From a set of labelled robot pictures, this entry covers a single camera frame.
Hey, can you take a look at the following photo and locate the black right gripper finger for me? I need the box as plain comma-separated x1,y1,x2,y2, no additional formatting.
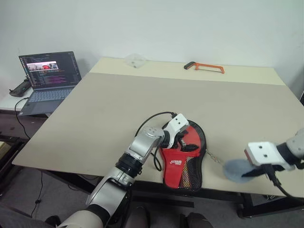
241,167,265,178

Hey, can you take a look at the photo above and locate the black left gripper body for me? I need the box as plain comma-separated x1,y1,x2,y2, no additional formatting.
171,129,190,152

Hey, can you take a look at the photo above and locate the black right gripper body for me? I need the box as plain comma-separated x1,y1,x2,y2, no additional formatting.
261,164,274,175

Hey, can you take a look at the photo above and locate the grey round zipper charm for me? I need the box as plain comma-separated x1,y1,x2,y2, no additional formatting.
223,158,256,184

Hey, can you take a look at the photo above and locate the black and red paddle case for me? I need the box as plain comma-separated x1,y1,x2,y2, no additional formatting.
157,118,208,191

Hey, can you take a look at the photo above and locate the orange hacksaw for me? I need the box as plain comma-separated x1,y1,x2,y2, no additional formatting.
183,61,225,75

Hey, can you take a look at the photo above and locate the dark rounded shape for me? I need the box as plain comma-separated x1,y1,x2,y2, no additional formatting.
125,206,152,228

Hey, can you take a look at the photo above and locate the grey open laptop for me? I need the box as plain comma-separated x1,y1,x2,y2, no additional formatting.
19,50,83,117

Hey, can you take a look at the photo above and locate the black shoe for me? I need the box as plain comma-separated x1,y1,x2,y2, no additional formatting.
44,214,62,227

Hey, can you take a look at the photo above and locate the black handheld controller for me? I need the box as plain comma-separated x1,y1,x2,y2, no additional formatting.
9,79,32,97

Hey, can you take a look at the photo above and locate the white side table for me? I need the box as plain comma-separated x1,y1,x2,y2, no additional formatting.
0,82,52,119

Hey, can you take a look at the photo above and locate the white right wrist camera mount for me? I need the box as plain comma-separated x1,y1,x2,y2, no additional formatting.
244,141,296,171

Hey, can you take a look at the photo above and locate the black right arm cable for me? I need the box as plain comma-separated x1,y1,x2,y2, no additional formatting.
267,164,296,198

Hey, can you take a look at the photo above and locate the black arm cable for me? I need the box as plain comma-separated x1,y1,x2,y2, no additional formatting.
134,111,176,172
267,164,296,198

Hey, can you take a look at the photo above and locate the small metal charm chain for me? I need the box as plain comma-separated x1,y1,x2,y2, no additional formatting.
206,150,225,166

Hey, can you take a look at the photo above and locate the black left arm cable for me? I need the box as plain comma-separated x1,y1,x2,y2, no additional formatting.
134,111,176,172

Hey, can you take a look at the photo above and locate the black table frame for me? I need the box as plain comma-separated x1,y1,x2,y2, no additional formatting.
41,170,304,219

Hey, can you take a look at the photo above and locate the black laptop cable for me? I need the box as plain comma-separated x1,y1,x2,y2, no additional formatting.
14,96,44,212

